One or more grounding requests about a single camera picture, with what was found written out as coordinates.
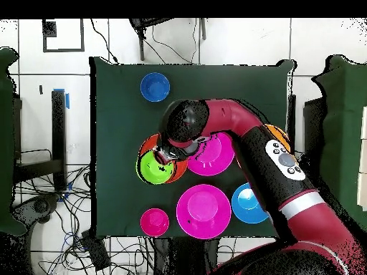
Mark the large pink bowl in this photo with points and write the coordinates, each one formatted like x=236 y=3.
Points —
x=213 y=160
x=203 y=211

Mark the red-orange wide bowl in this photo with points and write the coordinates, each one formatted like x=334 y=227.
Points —
x=149 y=143

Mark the small green bowl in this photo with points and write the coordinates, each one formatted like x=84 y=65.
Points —
x=153 y=172

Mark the small dark blue bowl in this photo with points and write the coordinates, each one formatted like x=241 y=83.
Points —
x=155 y=87

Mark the small magenta bowl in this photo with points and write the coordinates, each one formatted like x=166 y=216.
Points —
x=154 y=222

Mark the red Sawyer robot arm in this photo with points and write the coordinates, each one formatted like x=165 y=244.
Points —
x=235 y=117

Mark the dark green table cloth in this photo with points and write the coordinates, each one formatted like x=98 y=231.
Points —
x=120 y=114
x=344 y=114
x=5 y=86

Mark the light blue bowl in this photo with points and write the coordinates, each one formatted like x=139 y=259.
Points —
x=243 y=206

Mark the large orange bowl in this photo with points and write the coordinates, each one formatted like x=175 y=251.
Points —
x=279 y=133

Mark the black metal stand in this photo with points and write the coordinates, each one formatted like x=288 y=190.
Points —
x=141 y=43

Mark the black power box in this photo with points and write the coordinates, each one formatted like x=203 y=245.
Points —
x=96 y=252

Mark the white boxes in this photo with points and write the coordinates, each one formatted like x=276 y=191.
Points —
x=363 y=186

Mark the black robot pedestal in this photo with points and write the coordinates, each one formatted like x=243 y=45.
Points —
x=186 y=257

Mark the black post with blue tape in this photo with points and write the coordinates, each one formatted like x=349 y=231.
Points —
x=58 y=129

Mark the black metal frame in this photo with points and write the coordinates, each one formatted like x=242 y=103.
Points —
x=37 y=169

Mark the black pedestal foot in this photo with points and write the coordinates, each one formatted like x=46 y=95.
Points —
x=40 y=206

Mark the black square frame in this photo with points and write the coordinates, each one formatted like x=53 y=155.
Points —
x=82 y=34

